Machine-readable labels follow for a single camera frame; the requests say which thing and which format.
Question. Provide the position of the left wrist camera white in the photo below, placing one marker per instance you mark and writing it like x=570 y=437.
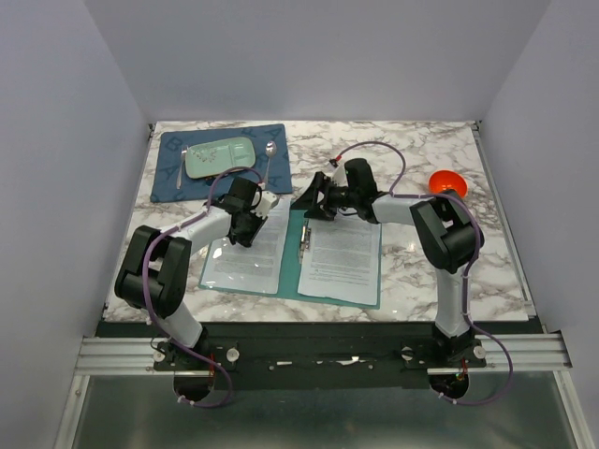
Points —
x=267 y=202

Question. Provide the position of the silver spoon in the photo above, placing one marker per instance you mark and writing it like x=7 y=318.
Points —
x=270 y=151

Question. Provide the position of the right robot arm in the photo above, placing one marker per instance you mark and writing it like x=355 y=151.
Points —
x=447 y=232

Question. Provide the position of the silver fork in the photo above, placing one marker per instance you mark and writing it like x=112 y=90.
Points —
x=179 y=180

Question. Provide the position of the printed paper sheet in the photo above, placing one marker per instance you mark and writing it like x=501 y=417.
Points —
x=254 y=270
x=342 y=261

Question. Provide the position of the printed paper sheet top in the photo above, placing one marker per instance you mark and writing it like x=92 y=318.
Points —
x=254 y=270

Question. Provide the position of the blue placemat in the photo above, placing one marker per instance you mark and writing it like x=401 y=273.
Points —
x=168 y=159

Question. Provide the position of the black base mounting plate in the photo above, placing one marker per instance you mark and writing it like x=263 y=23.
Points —
x=307 y=356

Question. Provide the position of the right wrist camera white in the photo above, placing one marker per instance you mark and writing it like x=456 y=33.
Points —
x=338 y=176

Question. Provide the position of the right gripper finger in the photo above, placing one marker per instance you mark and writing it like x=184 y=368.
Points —
x=321 y=211
x=310 y=197

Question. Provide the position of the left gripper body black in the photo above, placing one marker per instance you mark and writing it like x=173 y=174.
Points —
x=252 y=227

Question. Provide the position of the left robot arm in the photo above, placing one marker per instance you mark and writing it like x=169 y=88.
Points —
x=154 y=273

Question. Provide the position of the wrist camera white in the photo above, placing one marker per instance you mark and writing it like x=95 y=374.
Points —
x=267 y=202
x=338 y=176

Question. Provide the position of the aluminium rail frame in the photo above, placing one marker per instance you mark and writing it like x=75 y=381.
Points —
x=135 y=357

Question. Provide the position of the teal file folder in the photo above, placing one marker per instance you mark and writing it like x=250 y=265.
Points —
x=290 y=269

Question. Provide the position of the orange bowl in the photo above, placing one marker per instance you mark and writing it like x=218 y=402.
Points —
x=442 y=180

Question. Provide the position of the green divided plate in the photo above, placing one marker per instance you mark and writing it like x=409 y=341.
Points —
x=207 y=160

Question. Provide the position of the printed paper sheet bottom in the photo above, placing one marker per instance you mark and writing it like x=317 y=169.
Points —
x=342 y=261

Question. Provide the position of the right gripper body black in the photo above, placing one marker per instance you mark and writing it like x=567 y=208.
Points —
x=343 y=196

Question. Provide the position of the metal folder clip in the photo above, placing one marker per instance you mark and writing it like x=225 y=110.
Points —
x=305 y=236

